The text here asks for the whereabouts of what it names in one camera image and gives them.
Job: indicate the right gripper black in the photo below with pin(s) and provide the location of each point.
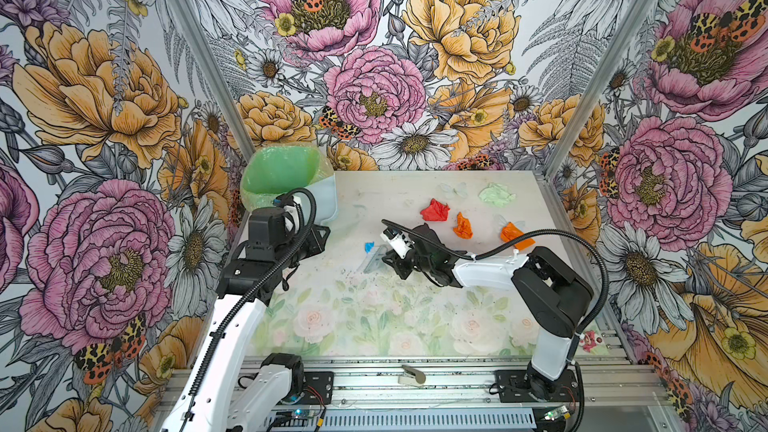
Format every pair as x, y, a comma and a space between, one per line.
397, 264

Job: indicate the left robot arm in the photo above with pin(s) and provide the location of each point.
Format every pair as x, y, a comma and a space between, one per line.
208, 401

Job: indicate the grey-blue hand brush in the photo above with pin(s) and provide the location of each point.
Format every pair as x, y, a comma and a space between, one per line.
373, 259

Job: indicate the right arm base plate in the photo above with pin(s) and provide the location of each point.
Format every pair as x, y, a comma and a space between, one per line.
519, 386

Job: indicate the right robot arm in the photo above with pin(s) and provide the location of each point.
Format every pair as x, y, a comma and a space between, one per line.
540, 278

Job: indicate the orange paper scrap right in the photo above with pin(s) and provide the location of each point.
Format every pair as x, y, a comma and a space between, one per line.
510, 232

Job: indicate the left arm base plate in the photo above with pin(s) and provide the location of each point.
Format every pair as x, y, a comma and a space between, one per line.
317, 389

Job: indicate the light green paper scrap right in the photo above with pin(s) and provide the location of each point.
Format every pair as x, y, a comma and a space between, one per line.
496, 195

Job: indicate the small pink toy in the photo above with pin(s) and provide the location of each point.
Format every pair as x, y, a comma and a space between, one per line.
589, 340

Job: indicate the orange paper scrap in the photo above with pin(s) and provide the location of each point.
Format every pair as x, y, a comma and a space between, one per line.
463, 228
510, 232

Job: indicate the beige clip on rail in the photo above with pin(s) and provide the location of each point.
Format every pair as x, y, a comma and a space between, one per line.
411, 376

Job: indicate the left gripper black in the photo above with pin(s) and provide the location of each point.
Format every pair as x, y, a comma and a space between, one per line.
314, 236

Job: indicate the aluminium rail frame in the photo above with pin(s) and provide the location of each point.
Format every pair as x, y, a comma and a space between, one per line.
459, 396

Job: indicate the green bin with bag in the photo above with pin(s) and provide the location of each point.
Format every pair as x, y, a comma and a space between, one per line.
277, 169

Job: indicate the red paper scrap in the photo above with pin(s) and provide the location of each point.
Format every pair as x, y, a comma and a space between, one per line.
436, 211

